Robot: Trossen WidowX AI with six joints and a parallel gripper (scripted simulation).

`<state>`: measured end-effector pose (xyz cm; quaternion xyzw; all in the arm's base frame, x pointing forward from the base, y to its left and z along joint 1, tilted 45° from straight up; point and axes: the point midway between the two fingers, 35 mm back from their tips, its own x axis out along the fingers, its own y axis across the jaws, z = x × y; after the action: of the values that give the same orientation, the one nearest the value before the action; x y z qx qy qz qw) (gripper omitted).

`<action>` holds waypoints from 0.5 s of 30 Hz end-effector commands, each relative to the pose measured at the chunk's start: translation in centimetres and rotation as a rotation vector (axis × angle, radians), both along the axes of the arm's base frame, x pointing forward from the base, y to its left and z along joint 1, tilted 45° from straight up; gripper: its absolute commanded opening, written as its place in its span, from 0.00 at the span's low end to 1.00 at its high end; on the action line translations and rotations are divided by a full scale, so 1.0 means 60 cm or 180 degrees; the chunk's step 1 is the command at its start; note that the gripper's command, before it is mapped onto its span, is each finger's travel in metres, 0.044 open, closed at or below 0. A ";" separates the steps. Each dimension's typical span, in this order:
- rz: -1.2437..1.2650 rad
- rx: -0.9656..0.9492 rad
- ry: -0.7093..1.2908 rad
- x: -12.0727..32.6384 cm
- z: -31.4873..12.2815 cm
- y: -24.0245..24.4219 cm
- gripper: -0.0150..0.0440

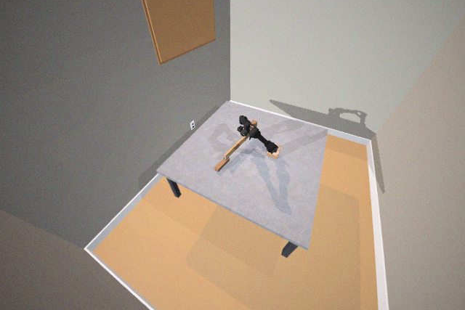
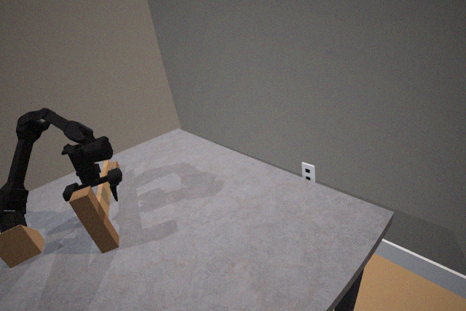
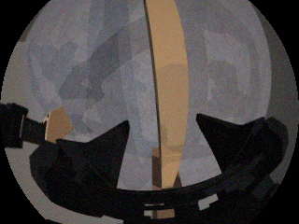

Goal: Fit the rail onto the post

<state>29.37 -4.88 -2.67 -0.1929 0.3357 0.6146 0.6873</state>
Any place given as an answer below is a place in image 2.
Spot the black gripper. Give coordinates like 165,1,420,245
63,162,122,202

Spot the long tan wooden rail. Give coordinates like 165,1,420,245
96,160,111,216

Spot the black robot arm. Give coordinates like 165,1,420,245
0,108,113,233

